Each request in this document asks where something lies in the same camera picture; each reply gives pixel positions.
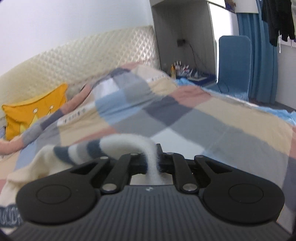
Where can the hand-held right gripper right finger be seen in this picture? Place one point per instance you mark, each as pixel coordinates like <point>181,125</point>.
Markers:
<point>165,165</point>

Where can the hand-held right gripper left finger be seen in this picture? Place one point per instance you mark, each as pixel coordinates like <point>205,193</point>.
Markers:
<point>141,165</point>

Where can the cream striped fleece sweater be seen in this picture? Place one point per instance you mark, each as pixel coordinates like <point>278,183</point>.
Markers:
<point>34,166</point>

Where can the black hanging clothes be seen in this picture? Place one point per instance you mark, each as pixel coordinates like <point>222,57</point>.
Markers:
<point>277,20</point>

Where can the checkered patchwork quilt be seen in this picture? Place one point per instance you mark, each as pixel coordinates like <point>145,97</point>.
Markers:
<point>185,111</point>

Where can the row of small bottles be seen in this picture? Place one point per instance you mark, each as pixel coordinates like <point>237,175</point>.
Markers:
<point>179,69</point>

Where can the blue chair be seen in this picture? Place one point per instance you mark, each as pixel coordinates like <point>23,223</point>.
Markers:
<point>233,64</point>

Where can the cream quilted headboard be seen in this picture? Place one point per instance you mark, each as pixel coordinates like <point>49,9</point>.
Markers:
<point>81,58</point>

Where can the yellow crown print pillow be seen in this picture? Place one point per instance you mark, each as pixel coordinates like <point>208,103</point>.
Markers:
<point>20,118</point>

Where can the blue curtain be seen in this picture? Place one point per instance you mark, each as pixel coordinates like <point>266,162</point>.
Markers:
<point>263,69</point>

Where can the dark wall socket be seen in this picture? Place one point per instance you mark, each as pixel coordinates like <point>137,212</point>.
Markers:
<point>181,42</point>

